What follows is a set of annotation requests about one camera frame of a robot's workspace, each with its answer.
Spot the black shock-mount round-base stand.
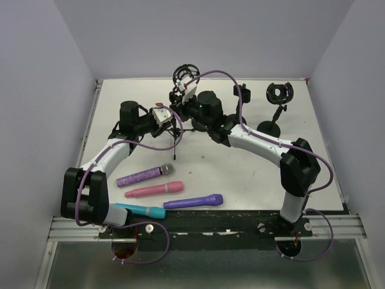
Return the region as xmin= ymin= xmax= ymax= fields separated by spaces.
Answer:
xmin=257 ymin=82 xmax=294 ymax=138

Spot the black mounting base rail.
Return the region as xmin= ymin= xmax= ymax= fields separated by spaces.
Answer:
xmin=99 ymin=210 xmax=312 ymax=252

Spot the black tripod shock-mount stand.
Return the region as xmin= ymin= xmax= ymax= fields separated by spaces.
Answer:
xmin=159 ymin=63 xmax=200 ymax=161

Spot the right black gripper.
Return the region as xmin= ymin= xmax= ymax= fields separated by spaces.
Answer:
xmin=170 ymin=92 xmax=211 ymax=130

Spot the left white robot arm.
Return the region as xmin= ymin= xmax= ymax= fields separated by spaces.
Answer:
xmin=60 ymin=101 xmax=179 ymax=238

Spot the purple cable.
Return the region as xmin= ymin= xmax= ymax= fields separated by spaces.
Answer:
xmin=183 ymin=69 xmax=335 ymax=262
xmin=75 ymin=105 xmax=184 ymax=266

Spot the silver purple glitter microphone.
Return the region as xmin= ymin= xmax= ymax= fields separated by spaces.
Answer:
xmin=115 ymin=163 xmax=174 ymax=188

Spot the aluminium extrusion rail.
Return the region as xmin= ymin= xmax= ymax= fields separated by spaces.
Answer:
xmin=48 ymin=215 xmax=367 ymax=243

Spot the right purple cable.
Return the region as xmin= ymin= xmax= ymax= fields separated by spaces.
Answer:
xmin=183 ymin=69 xmax=335 ymax=262

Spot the black round-base stand back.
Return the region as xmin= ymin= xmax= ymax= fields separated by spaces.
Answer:
xmin=227 ymin=84 xmax=251 ymax=124

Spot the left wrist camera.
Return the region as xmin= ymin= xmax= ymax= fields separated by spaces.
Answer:
xmin=152 ymin=103 xmax=173 ymax=127

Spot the pink microphone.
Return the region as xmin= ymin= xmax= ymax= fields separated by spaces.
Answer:
xmin=125 ymin=181 xmax=183 ymax=198

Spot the dark purple microphone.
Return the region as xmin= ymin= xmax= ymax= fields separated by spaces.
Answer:
xmin=163 ymin=194 xmax=223 ymax=210

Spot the teal microphone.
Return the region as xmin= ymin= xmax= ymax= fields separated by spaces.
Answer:
xmin=114 ymin=203 xmax=166 ymax=219

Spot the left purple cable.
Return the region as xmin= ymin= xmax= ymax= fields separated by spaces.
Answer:
xmin=75 ymin=105 xmax=184 ymax=266

